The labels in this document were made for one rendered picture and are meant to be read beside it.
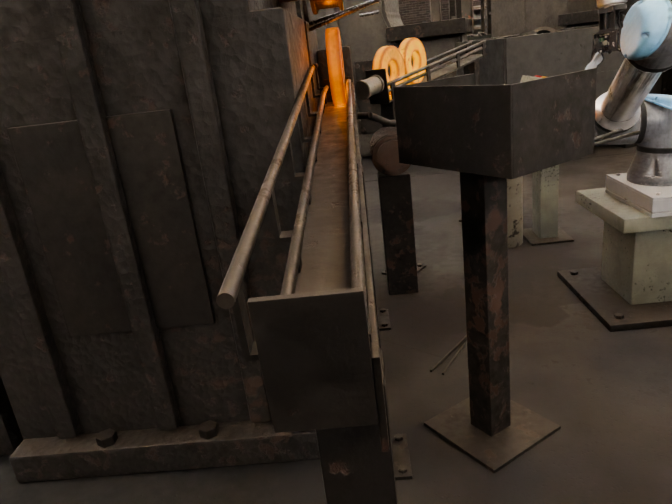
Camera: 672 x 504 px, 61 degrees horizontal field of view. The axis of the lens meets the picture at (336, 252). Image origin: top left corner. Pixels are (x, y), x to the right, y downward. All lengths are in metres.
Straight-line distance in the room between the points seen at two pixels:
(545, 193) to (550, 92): 1.40
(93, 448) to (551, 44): 3.14
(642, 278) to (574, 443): 0.66
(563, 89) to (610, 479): 0.70
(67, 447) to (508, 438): 0.92
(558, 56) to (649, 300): 2.15
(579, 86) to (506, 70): 2.55
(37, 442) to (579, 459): 1.13
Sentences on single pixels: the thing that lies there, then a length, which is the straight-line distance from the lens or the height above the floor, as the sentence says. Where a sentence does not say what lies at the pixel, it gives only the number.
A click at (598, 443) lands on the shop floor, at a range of 1.31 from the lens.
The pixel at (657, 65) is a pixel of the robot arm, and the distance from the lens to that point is 1.42.
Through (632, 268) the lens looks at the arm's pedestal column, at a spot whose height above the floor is 0.13.
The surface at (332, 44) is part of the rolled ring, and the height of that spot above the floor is 0.81.
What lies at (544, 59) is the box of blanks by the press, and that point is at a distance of 3.67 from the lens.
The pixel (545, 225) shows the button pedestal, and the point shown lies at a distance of 2.37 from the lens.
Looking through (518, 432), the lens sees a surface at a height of 0.01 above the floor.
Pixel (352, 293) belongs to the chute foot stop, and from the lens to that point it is 0.36.
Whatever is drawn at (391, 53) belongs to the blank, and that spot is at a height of 0.76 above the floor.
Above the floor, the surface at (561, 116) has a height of 0.66.
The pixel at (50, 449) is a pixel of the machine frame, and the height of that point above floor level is 0.07.
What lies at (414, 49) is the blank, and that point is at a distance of 2.10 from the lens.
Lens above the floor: 0.80
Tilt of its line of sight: 19 degrees down
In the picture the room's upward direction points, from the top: 7 degrees counter-clockwise
